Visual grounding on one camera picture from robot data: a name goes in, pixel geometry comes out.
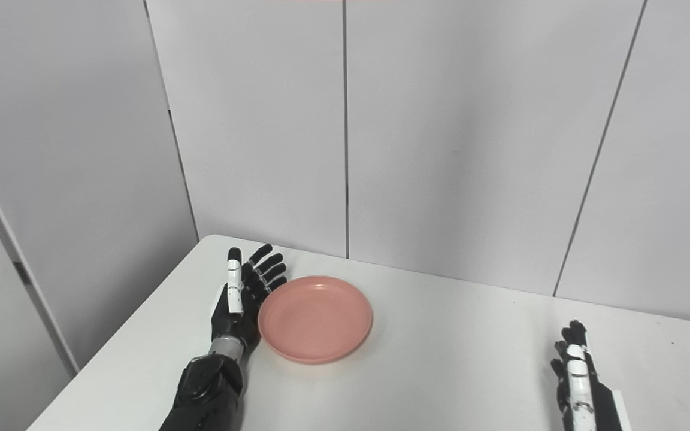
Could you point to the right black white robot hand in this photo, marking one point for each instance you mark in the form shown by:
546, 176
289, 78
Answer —
584, 389

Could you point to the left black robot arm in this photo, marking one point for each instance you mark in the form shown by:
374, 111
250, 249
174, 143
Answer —
210, 389

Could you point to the pink round plate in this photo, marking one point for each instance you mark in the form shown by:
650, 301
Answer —
315, 319

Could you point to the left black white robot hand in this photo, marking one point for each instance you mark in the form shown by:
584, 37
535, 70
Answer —
234, 317

